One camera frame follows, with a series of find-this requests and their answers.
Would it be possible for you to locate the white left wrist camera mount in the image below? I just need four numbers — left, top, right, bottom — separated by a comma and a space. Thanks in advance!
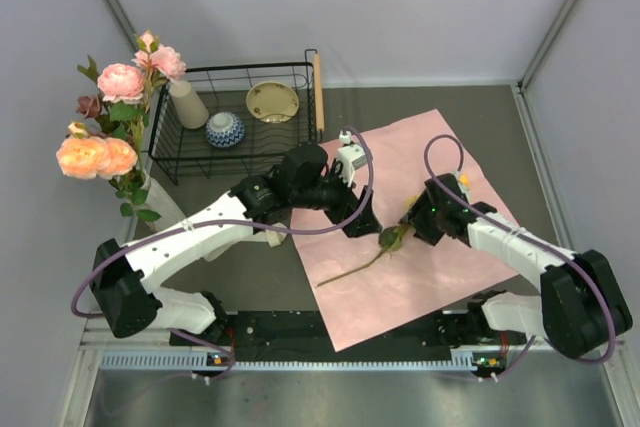
335, 130, 367, 187

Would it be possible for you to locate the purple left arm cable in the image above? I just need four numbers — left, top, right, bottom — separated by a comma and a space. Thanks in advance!
70, 126, 376, 381

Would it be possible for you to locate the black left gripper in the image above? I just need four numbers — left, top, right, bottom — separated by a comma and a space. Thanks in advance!
292, 160, 381, 238

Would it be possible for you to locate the aluminium front frame rail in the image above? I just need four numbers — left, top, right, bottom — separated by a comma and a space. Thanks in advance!
83, 315, 616, 358

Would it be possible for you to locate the blue white patterned bowl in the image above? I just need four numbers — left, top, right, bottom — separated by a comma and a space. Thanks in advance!
205, 112, 246, 149

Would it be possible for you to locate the cream printed ribbon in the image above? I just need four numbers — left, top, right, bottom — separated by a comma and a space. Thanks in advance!
203, 231, 287, 262

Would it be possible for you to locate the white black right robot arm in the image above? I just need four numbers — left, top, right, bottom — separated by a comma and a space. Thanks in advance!
401, 174, 633, 360

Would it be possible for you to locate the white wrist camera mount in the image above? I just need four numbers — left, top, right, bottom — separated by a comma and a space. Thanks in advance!
456, 172, 471, 197
335, 130, 367, 187

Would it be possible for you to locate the pink peony stem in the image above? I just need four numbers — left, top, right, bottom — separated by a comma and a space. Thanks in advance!
77, 30, 186, 149

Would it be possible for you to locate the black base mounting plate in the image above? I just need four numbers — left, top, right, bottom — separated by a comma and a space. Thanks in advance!
169, 309, 527, 349

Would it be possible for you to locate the peach peony stem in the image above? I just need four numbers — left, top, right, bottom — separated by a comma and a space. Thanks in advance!
56, 121, 162, 223

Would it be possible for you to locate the white ribbed ceramic vase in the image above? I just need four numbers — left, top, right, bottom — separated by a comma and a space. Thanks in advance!
135, 171, 186, 232

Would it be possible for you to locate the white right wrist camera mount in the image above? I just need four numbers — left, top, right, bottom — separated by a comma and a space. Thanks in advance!
456, 172, 471, 197

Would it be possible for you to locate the yellow rose stem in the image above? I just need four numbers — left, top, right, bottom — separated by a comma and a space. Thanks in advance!
317, 194, 421, 287

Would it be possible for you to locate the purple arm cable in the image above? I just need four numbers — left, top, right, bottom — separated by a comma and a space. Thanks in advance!
423, 134, 619, 381
70, 126, 376, 381

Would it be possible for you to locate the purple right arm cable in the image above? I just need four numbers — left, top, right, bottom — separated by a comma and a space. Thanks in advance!
423, 134, 619, 381

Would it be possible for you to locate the cream floral plate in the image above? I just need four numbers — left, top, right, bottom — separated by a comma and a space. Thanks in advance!
246, 81, 300, 123

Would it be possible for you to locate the mauve rose stem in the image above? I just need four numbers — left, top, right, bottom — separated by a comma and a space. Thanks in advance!
76, 95, 103, 119

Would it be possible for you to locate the black wire dish rack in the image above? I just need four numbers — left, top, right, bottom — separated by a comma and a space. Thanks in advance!
147, 49, 324, 184

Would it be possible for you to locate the beige upturned cup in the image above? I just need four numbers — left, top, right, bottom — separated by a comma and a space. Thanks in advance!
169, 81, 209, 130

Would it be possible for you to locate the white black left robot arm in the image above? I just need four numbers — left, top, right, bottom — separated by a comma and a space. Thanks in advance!
90, 142, 381, 344

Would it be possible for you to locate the grey slotted cable duct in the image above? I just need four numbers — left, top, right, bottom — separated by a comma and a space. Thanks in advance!
99, 350, 506, 372

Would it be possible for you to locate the purple wrapping paper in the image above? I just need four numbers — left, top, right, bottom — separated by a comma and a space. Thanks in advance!
289, 107, 521, 351

